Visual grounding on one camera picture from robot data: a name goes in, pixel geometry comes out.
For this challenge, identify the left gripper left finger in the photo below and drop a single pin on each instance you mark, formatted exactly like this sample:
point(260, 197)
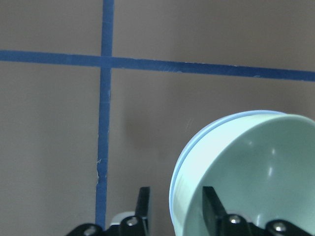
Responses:
point(143, 209)

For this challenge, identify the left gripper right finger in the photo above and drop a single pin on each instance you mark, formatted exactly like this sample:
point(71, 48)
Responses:
point(213, 210)

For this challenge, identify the green ceramic bowl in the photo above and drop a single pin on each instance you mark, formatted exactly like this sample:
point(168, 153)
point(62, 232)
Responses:
point(261, 167)

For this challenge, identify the blue ceramic bowl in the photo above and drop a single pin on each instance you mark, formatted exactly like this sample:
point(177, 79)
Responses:
point(198, 136)

